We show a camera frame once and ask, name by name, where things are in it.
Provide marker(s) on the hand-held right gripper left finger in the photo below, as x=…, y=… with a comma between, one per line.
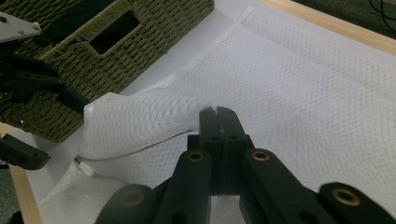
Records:
x=214, y=168

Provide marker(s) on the white mesh laundry bag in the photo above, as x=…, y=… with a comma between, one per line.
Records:
x=295, y=109

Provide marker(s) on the wooden table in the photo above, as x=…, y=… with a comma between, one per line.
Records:
x=342, y=28

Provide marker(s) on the green woven basket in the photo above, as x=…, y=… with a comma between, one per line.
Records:
x=149, y=53

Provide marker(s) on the white board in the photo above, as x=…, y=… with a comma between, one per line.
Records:
x=193, y=46

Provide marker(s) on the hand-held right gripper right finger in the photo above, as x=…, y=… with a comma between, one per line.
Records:
x=232, y=168

